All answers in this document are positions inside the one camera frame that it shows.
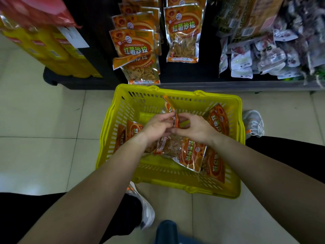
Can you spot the pink peach print bag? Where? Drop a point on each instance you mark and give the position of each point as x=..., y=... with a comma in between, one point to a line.
x=38, y=10

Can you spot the hanging yellow red-label packets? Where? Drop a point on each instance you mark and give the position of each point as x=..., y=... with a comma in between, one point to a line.
x=50, y=53

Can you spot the yellow plastic shopping basket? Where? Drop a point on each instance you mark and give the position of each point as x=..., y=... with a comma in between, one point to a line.
x=152, y=172

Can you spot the person's right forearm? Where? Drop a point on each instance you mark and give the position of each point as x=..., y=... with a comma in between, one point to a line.
x=274, y=182

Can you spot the person's white left shoe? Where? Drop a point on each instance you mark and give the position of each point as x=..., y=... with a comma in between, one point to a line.
x=146, y=208

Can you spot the person's white shoe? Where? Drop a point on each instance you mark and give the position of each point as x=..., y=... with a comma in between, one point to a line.
x=254, y=123
x=146, y=208

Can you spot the person's black trousers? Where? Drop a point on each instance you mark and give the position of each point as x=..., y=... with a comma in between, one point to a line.
x=25, y=216

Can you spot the person's right hand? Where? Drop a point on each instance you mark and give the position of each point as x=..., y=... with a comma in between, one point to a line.
x=198, y=129

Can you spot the black base plinth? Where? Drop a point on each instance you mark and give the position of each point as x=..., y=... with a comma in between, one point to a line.
x=76, y=82

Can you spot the person's left hand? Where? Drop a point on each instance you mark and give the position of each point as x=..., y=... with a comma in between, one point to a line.
x=157, y=127

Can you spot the person's left forearm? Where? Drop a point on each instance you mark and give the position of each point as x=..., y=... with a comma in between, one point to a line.
x=89, y=195

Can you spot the blue plastic stool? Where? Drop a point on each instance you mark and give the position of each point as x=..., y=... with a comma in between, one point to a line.
x=167, y=233

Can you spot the person's white right shoe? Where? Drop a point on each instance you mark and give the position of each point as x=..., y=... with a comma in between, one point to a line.
x=254, y=123

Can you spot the pile of small white packets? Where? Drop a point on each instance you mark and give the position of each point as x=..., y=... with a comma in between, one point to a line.
x=266, y=58

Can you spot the white price card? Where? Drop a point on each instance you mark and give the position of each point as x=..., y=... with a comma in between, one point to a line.
x=73, y=36

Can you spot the pile of orange snack packets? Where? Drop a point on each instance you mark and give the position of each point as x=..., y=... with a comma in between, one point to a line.
x=190, y=155

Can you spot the strip of orange-beige packets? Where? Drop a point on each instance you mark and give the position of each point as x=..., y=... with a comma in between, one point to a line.
x=248, y=17

